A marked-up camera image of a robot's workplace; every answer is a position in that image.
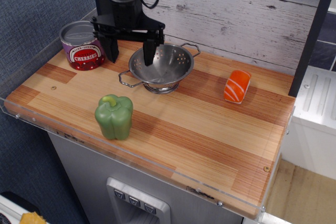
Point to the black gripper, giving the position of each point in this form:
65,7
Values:
126,21

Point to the silver metal colander bowl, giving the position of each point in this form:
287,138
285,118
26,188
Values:
171,64

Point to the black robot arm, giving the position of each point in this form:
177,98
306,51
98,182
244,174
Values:
125,20

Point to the cherries toy can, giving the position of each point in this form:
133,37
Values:
82,48

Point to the green toy bell pepper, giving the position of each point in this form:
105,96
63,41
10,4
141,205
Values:
114,116

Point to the orange salmon sushi toy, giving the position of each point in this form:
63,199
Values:
236,86

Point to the grey toy fridge cabinet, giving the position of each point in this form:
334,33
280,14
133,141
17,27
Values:
114,191

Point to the yellow black object bottom left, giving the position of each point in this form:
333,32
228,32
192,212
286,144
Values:
15,209

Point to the white toy sink counter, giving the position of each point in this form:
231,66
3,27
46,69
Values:
310,139

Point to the dark right shelf post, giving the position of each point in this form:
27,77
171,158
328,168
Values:
314,32

